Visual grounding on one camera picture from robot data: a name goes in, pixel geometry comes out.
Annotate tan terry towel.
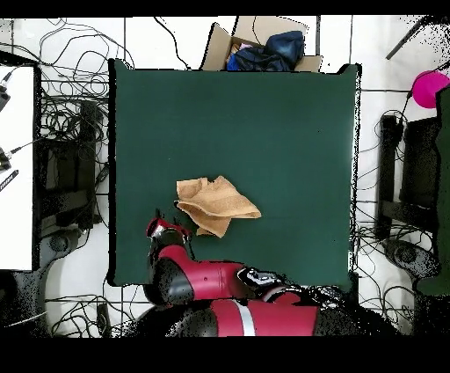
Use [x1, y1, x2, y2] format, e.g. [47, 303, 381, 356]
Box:
[174, 174, 263, 239]

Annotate round grey stand base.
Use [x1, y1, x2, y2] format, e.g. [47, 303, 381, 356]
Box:
[47, 233, 70, 253]
[384, 238, 440, 279]

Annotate dark green table cloth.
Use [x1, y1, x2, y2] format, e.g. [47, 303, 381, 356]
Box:
[112, 58, 360, 292]
[416, 85, 450, 296]

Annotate black power strip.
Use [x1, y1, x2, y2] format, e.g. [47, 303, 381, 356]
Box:
[96, 303, 113, 338]

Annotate white desk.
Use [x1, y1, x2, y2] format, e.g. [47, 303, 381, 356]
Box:
[0, 64, 36, 272]

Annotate black slotted bar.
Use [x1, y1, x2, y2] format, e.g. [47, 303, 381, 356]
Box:
[0, 169, 19, 194]

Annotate open cardboard box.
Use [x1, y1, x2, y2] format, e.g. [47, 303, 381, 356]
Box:
[200, 15, 323, 74]

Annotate dark navy garment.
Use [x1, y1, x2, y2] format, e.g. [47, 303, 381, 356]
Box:
[226, 46, 294, 72]

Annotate blue denim jeans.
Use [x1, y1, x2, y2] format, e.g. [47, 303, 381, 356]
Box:
[263, 30, 306, 66]

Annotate magenta round object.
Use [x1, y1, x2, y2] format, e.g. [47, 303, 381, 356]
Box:
[410, 69, 450, 109]

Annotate black rod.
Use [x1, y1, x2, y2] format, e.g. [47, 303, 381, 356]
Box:
[385, 16, 428, 61]

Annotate black device with cable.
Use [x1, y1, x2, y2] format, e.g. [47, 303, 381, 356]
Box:
[0, 146, 13, 173]
[0, 71, 12, 113]

